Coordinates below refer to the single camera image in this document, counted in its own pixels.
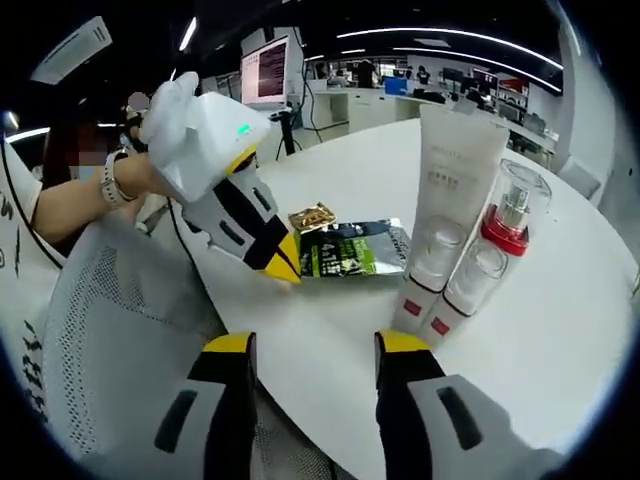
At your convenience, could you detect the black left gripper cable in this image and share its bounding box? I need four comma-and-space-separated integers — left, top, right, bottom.
167, 197, 197, 262

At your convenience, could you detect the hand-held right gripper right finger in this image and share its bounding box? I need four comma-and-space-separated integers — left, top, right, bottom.
374, 328, 567, 480

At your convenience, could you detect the lit computer monitor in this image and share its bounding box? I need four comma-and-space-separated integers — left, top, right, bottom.
239, 35, 291, 110

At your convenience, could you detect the white mesh office chair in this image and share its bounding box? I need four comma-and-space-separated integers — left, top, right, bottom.
42, 219, 351, 480

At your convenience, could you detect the tall red-collared skincare bottle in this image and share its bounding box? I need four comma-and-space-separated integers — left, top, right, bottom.
477, 158, 553, 281

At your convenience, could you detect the small white skincare bottle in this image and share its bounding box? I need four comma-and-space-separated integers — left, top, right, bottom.
424, 239, 510, 351
391, 214, 469, 334

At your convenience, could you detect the white wristwatch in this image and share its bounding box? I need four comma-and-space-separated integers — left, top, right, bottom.
98, 151, 137, 205

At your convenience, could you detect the ceiling air conditioner unit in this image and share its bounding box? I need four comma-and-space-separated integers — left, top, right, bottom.
29, 15, 112, 84

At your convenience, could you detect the person's left hand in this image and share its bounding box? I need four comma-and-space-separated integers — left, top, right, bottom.
113, 151, 169, 202

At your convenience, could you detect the long white counter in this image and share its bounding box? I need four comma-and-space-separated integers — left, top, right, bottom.
309, 84, 559, 156

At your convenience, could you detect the person in white shirt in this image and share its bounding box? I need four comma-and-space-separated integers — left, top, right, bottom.
0, 144, 67, 426

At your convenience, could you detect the white skincare tube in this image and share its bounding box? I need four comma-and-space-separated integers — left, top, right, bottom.
409, 103, 510, 301

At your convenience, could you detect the gold foil skincare sachet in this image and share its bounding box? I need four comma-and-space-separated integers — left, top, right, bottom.
288, 201, 339, 232

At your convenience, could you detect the green black skincare sachet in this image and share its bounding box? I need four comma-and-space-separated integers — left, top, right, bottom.
298, 217, 414, 280

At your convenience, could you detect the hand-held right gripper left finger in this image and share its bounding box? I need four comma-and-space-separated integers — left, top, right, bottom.
79, 330, 260, 480

